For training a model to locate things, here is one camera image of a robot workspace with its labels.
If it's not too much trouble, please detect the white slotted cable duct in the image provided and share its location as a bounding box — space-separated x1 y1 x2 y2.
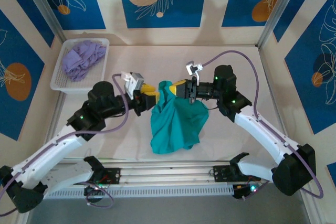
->
33 184 236 200

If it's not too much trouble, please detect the aluminium corner post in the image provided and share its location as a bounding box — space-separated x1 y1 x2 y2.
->
19 0 66 44
257 0 308 49

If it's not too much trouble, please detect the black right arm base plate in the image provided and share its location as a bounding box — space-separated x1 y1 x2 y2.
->
213 165 262 183

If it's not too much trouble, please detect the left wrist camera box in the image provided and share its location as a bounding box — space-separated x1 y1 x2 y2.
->
122 71 145 99

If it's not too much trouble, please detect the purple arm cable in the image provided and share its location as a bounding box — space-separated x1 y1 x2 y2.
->
0 73 131 216
202 50 324 200

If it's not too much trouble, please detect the purple crumpled garment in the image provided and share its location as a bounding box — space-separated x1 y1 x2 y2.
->
61 40 107 82

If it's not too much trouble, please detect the aluminium side rail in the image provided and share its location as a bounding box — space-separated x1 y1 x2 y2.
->
258 47 297 162
39 94 66 167

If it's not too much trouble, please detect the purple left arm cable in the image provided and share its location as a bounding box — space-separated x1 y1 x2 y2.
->
0 73 131 216

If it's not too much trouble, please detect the teal t-shirt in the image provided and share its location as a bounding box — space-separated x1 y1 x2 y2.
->
150 80 210 154

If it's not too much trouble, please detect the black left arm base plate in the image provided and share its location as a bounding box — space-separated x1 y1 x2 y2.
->
89 167 121 185

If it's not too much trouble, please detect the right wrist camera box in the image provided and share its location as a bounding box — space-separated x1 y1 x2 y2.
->
185 60 204 85

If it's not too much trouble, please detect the white table mat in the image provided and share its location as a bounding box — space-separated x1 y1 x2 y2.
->
56 44 288 161

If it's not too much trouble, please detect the white plastic basket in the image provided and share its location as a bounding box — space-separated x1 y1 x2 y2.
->
49 37 110 95

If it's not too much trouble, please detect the black electronics board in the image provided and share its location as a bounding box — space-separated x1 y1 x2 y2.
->
83 184 107 197
232 184 260 199

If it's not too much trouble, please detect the aluminium front rail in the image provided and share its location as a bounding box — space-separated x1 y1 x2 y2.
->
22 159 313 189

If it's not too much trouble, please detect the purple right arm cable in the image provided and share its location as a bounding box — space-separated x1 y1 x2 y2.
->
202 50 324 200

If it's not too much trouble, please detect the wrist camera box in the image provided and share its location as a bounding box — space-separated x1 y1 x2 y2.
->
185 60 204 85
122 71 145 99

